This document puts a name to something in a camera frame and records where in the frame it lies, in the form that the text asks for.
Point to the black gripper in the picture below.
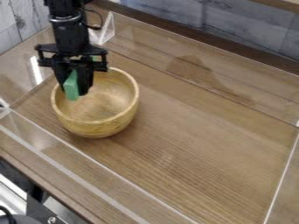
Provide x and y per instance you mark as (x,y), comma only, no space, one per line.
(73,52)

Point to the green rectangular block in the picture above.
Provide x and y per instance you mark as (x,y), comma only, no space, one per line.
(71,86)

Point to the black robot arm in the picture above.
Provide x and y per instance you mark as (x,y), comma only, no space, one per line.
(63,8)

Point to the wooden bowl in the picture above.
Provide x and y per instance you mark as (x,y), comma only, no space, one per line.
(105,111)

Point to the clear acrylic corner bracket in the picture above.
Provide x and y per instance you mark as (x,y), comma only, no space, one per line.
(101,37)

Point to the clear acrylic tray wall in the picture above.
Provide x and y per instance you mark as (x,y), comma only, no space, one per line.
(83,184)

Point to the black table clamp mount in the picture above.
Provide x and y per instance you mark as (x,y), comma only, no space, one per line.
(25,209)

